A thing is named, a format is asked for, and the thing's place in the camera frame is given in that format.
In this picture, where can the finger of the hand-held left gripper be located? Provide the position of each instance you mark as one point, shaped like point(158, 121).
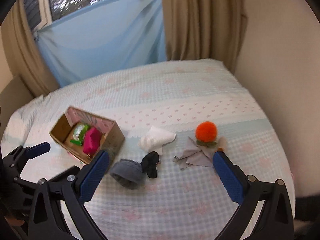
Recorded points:
point(63, 173)
point(38, 148)

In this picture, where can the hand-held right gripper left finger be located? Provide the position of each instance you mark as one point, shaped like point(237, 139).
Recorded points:
point(93, 178)

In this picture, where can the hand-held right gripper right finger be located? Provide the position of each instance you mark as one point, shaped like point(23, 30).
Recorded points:
point(228, 180)

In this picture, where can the cardboard box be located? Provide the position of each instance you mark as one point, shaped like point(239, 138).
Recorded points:
point(60, 130)

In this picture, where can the grey sock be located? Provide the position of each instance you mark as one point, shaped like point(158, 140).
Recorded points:
point(127, 172)

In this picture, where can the magenta soft cloth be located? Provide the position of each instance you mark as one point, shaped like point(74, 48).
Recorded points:
point(91, 140)

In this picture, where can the person's left hand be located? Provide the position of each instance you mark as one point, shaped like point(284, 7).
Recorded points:
point(13, 221)

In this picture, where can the grey cleaning cloth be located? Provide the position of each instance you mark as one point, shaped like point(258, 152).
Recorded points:
point(195, 155)

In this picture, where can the green white packet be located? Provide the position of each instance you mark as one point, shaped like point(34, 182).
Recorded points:
point(78, 131)

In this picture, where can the orange pompom plush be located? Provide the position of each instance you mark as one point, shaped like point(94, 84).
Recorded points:
point(206, 131)

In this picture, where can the black sock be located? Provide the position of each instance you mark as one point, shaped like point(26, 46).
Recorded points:
point(150, 162)

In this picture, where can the white waffle cloth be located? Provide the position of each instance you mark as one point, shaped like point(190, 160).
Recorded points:
point(155, 138)

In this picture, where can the beige curtain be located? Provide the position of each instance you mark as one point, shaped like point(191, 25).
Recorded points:
point(27, 62)
point(200, 17)

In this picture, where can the bed with checked sheet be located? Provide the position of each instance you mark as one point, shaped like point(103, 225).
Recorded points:
point(175, 92)

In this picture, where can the light blue window cloth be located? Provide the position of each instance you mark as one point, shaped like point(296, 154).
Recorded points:
point(100, 42)

